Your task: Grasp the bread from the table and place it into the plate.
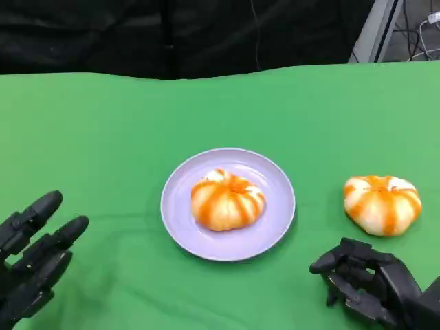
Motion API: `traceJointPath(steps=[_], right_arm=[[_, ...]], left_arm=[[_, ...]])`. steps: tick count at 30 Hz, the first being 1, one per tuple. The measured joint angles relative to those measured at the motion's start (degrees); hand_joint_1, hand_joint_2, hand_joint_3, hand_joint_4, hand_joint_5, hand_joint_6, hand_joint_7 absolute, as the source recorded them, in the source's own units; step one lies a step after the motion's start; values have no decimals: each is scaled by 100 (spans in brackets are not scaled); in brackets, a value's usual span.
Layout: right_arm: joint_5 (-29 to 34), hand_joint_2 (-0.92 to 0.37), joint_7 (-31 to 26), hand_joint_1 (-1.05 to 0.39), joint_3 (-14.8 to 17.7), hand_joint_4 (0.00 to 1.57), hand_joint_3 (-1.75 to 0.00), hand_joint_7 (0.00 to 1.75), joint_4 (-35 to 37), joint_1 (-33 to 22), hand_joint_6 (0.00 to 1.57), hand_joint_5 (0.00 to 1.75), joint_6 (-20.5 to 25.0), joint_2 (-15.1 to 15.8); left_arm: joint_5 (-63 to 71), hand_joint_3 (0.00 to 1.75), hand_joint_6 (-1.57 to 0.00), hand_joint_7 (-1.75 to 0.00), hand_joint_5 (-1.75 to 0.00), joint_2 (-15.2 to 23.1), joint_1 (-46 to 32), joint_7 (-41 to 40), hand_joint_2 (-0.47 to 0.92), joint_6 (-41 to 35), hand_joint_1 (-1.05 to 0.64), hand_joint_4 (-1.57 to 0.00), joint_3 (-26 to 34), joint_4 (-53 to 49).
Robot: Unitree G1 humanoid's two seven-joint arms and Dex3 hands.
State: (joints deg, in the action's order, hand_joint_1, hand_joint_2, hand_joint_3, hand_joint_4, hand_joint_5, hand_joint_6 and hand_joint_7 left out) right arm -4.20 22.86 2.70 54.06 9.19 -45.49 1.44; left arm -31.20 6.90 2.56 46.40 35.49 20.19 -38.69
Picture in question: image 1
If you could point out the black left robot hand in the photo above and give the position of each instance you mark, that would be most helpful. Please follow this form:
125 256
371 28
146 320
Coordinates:
31 271

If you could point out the black backdrop curtain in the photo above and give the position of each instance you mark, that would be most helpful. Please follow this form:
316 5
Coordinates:
137 34

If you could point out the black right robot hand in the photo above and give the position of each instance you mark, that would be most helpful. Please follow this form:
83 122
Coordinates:
388 282

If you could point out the orange and white bread roll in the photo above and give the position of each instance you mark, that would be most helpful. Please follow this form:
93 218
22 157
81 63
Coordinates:
227 203
381 206

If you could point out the green table cloth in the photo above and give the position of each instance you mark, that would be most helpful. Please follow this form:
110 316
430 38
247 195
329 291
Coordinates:
103 130

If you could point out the grey metal frame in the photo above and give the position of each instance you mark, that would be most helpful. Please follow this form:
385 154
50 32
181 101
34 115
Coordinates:
378 31

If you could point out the lilac plate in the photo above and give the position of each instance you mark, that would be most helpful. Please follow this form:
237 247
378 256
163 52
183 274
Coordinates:
178 213

